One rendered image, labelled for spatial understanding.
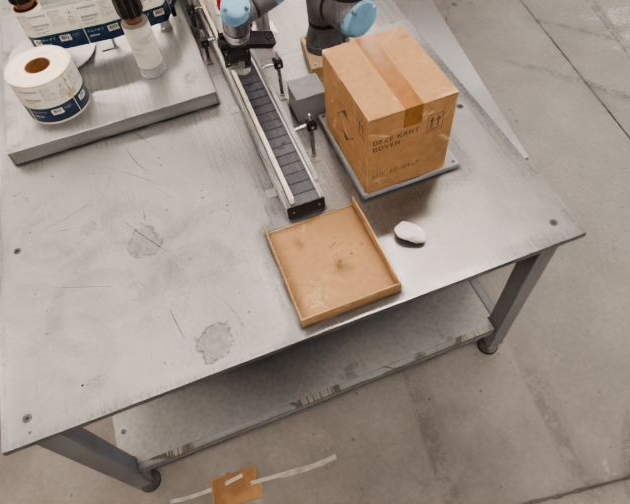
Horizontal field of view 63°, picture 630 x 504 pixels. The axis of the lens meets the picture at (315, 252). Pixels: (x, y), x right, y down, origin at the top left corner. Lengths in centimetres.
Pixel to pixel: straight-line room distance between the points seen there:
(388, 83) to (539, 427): 137
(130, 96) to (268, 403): 113
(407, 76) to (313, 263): 53
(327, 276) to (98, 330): 59
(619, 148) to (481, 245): 171
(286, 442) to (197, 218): 95
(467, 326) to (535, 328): 40
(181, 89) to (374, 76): 71
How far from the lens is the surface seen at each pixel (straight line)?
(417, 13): 214
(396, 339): 191
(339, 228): 140
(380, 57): 143
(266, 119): 164
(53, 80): 179
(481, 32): 356
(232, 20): 145
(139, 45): 184
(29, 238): 167
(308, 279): 132
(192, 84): 183
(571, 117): 310
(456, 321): 197
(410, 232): 136
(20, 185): 182
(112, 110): 184
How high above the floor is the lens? 197
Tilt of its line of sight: 57 degrees down
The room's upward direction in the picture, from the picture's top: 7 degrees counter-clockwise
